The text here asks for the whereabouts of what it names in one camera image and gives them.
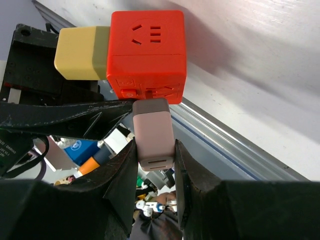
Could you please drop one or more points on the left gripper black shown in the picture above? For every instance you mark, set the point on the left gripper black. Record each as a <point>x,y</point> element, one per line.
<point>83,114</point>

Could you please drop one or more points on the red cube socket adapter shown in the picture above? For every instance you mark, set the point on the red cube socket adapter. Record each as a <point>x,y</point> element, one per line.
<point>147,55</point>

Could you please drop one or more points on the yellow plug adapter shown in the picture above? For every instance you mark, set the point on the yellow plug adapter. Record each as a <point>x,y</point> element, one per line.
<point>81,53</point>

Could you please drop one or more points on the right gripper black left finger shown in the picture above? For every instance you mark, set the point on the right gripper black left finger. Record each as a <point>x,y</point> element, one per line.
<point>96,206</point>

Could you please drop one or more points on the brown plug adapter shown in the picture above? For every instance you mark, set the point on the brown plug adapter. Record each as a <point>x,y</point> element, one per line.
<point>154,136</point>

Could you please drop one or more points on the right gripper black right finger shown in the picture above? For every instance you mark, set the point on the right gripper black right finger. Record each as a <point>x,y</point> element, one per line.
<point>209,208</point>

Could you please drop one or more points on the aluminium front rail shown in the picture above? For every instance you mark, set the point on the aluminium front rail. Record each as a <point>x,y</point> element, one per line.
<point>212,143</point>

